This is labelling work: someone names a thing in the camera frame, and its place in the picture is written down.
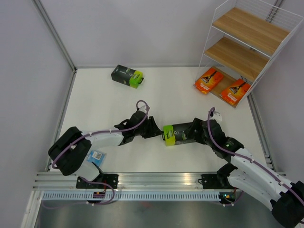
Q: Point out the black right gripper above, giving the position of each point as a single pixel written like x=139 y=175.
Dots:
x=196 y=124

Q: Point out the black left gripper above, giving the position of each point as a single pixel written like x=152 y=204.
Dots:
x=154 y=130

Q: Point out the black green razor box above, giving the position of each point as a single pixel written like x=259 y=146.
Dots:
x=127 y=76
x=175 y=134

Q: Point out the orange razor box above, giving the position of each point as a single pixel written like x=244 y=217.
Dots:
x=235 y=92
x=208 y=80

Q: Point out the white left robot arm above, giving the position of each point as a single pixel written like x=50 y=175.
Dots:
x=76 y=152

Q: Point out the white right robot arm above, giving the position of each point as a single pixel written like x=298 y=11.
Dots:
x=284 y=198

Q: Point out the clear blue razor blister pack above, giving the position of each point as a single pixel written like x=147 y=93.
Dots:
x=96 y=157

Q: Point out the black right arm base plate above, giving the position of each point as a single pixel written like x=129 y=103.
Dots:
x=210 y=181

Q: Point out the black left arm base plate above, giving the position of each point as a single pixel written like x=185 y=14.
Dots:
x=110 y=179

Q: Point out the white wire wooden shelf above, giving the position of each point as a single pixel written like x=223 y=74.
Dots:
x=244 y=39

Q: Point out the aluminium mounting rail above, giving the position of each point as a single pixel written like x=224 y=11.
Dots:
x=129 y=181

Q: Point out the white slotted cable duct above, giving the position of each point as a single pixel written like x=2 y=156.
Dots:
x=137 y=196

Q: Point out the aluminium corner frame post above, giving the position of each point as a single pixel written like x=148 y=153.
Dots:
x=50 y=26

